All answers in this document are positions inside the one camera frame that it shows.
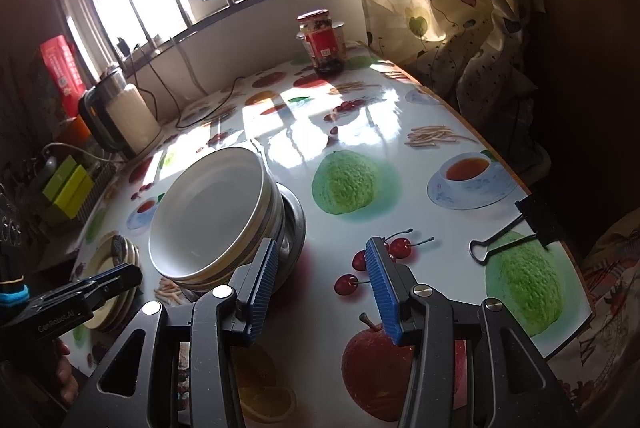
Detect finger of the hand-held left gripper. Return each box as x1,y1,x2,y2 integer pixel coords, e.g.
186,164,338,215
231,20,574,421
81,262,145,308

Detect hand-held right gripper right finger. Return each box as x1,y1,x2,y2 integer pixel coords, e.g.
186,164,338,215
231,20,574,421
364,236,582,428

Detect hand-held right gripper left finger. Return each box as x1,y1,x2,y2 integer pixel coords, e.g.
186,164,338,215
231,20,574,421
62,238,280,428

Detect white bowl with grey stripe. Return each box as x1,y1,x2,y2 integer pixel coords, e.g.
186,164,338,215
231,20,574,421
148,147,277,283
162,175,285,295

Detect stainless steel bowl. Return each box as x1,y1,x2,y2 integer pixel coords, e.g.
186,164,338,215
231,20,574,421
181,184,307,305

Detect person's left hand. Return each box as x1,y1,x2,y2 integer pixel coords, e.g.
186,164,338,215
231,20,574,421
49,337,82,406

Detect grey ribbed basket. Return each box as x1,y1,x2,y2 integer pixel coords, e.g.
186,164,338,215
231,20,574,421
29,157,120,230

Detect fruit-printed tablecloth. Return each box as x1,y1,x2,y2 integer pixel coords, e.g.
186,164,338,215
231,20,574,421
70,41,597,428

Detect orange box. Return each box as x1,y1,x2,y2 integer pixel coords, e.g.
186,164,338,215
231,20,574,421
64,115,94,142

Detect white electric kettle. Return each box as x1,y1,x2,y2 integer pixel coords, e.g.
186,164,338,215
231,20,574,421
78,70,162,158

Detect black binder clip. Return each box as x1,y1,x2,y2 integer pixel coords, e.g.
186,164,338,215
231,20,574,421
468,195,572,265

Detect red package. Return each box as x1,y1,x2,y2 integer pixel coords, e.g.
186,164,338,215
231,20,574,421
38,34,86,118

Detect printed cloth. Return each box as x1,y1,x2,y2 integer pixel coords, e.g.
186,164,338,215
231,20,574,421
564,207,640,428

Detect red-label glass jar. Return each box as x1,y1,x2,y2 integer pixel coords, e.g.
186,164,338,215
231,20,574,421
297,9,347,77

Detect heart-printed curtain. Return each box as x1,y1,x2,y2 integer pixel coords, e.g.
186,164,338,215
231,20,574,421
339,0,552,170

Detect thin white cable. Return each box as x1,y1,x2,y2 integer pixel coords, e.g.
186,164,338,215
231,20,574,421
42,139,127,165

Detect black power cable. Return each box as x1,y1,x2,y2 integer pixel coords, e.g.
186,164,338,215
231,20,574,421
134,42,247,130

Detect thick white cord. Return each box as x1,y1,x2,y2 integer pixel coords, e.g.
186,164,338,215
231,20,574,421
171,37,207,95

